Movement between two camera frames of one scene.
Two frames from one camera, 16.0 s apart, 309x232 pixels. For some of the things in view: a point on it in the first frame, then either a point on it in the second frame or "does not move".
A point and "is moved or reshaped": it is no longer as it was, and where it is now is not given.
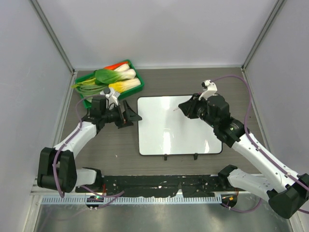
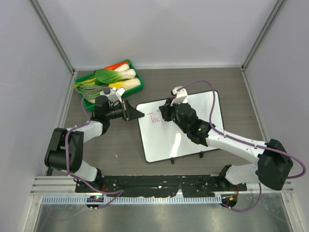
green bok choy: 107,77 does not move
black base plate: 137,186 does not move
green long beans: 89,91 does not move
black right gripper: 188,108 to 166,109
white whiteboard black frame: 163,130 is moved or reshaped
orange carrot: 114,66 does not move
